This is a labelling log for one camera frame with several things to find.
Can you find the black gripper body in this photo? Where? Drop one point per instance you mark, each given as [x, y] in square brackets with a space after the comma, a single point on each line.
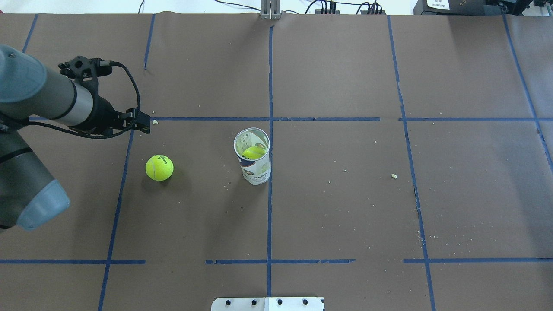
[103, 114]

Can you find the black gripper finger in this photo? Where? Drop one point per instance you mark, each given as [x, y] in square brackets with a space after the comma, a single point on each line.
[137, 120]

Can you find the yellow tennis ball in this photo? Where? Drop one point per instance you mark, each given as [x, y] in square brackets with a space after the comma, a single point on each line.
[159, 167]

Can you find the clear tennis ball can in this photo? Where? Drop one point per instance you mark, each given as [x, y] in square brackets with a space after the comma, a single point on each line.
[255, 172]

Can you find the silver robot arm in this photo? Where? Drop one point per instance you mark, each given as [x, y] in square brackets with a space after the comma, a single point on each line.
[65, 100]

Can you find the tennis ball inside can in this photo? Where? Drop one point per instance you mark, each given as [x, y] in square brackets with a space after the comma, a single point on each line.
[253, 153]

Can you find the black computer box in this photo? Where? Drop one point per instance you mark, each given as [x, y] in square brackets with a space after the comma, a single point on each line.
[457, 8]

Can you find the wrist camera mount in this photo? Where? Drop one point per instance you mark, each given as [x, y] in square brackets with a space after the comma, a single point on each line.
[81, 68]

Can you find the aluminium frame post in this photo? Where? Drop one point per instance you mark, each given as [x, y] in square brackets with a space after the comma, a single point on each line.
[270, 10]

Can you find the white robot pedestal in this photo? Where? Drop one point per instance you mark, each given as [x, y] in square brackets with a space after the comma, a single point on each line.
[268, 304]

